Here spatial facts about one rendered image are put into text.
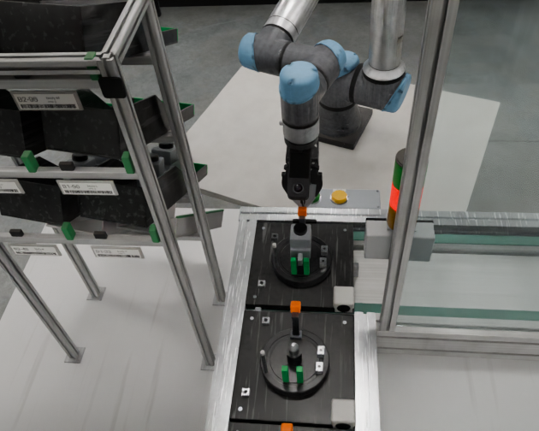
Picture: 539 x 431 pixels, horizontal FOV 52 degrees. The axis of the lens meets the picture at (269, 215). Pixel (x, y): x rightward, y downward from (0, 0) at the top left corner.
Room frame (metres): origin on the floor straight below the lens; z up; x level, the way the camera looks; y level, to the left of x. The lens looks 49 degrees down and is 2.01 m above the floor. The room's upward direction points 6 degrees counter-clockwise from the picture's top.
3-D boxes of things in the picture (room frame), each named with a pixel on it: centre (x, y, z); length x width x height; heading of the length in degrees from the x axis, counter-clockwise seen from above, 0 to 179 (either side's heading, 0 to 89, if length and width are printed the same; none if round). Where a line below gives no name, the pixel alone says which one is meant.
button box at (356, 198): (0.95, -0.18, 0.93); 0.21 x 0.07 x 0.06; 80
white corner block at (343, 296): (0.64, -0.14, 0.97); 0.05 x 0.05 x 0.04; 80
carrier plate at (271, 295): (0.76, -0.06, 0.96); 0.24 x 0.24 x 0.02; 80
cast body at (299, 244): (0.75, -0.06, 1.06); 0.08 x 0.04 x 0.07; 170
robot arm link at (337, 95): (1.35, -0.25, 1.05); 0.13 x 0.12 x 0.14; 56
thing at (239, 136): (1.31, -0.22, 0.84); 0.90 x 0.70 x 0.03; 60
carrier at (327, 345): (0.50, -0.02, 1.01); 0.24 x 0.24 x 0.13; 80
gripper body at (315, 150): (0.88, -0.08, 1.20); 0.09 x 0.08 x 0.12; 170
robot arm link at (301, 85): (0.87, -0.09, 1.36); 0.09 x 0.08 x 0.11; 146
